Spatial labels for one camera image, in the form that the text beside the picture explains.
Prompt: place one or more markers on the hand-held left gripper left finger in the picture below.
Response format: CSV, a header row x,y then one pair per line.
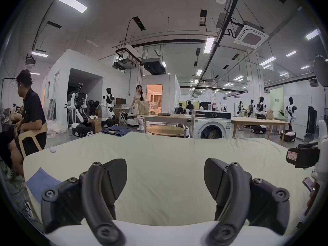
x,y
96,198

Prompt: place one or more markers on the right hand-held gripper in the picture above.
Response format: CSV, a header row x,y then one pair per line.
x,y
322,137

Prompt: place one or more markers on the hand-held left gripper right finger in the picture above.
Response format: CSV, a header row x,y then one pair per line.
x,y
234,198

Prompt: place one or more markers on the person's right hand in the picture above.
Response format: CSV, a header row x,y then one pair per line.
x,y
313,197

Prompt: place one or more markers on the white humanoid robot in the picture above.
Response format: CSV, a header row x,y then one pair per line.
x,y
260,108
79,111
290,110
109,106

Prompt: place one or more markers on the light blue cloth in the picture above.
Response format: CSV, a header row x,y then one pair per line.
x,y
42,184

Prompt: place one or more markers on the small white ball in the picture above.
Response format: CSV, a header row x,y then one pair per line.
x,y
53,149

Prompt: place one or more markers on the dark blue garment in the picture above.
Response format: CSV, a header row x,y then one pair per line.
x,y
116,131

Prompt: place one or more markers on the cardboard carton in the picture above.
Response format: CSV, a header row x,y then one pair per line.
x,y
95,125

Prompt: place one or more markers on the white washing machine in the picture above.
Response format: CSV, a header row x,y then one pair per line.
x,y
211,125

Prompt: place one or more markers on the bed with beige sheet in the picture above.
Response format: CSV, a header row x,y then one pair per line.
x,y
164,152

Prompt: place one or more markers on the round studio lamp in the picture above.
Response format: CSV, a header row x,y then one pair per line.
x,y
320,70

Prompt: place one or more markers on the wooden chair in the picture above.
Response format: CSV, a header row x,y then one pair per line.
x,y
24,140

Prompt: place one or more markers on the small table with monitor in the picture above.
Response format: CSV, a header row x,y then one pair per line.
x,y
121,109

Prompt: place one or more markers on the round wooden table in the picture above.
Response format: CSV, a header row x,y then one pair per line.
x,y
165,130

